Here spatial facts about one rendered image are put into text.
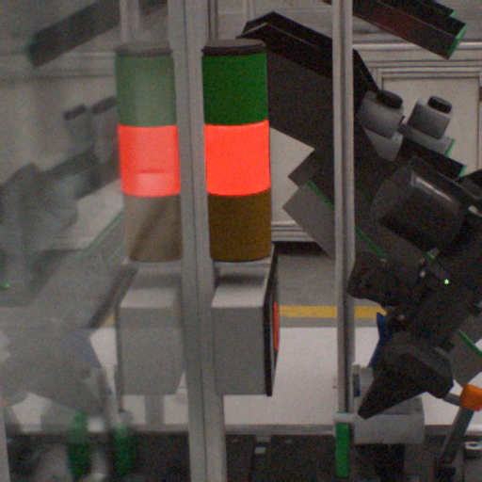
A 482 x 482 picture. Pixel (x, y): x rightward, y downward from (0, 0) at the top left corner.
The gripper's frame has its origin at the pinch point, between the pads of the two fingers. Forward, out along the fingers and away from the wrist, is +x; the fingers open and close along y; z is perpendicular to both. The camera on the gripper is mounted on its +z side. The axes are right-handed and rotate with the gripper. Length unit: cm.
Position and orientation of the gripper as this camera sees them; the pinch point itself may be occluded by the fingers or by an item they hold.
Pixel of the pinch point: (382, 377)
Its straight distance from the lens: 115.8
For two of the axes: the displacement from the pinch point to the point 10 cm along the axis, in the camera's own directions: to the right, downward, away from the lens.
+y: -0.8, 2.7, -9.6
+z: -8.3, -5.5, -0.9
